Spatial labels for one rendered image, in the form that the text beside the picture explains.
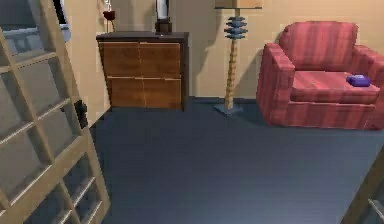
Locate blue box-shaped object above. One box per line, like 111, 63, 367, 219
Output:
345, 73, 372, 88

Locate brown wooden chest of drawers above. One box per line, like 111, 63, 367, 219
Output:
95, 30, 190, 112

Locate red armchair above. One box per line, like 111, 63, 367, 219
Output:
255, 21, 384, 131

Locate wooden floor lamp blue discs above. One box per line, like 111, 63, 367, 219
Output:
213, 0, 264, 117

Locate dark red wine glass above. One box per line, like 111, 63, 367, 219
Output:
102, 0, 117, 33

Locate black door handle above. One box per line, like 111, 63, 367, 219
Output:
73, 99, 89, 130

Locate beige glazed room door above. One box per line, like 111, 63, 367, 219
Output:
0, 0, 112, 224

